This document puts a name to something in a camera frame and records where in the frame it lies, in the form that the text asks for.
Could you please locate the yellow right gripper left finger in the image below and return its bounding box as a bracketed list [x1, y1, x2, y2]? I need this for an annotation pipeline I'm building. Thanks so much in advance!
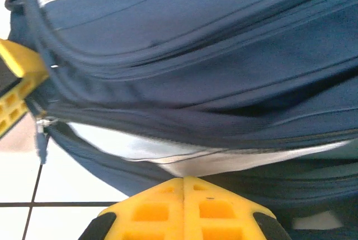
[78, 176, 186, 240]

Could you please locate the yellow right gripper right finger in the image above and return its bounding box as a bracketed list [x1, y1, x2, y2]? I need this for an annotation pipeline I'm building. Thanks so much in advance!
[183, 175, 293, 240]

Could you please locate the navy blue backpack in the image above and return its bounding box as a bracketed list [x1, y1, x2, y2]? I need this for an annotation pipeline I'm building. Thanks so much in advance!
[4, 0, 358, 240]

